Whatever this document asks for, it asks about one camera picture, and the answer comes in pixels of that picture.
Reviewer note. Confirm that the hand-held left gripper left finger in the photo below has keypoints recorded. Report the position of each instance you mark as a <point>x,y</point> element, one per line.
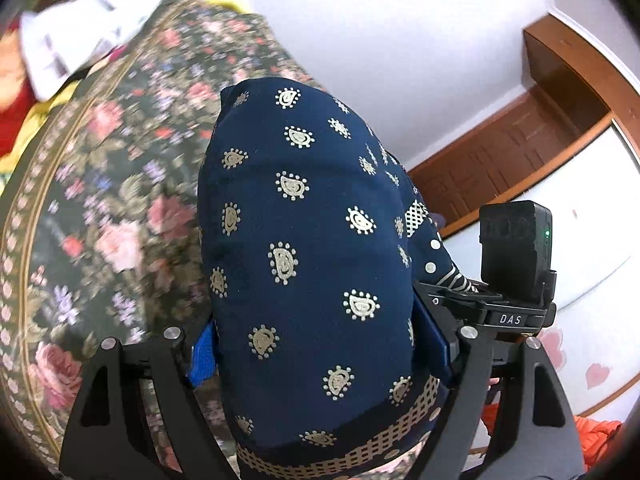
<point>202,355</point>

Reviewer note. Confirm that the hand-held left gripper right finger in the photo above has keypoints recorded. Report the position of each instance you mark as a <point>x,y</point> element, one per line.
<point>432,345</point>

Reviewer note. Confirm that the navy patterned garment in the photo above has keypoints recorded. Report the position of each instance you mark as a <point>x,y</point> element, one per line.
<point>310,210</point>

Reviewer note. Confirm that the white wardrobe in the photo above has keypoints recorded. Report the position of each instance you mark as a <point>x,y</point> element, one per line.
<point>590,240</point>

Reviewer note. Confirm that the wooden door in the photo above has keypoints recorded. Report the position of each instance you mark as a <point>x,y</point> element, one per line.
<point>500,160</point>

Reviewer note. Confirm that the pink heart sticker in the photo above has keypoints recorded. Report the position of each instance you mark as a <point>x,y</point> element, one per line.
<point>597,375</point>
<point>552,350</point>

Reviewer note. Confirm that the orange cloth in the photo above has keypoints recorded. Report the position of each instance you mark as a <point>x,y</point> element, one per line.
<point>597,435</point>

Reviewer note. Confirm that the floral blanket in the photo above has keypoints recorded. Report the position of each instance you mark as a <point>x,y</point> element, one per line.
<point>115,185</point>

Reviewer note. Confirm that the red cloth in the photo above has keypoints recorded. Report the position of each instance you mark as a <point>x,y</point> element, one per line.
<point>12,110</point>

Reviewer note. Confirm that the white cloth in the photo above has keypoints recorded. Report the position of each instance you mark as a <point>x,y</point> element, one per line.
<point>75,35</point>

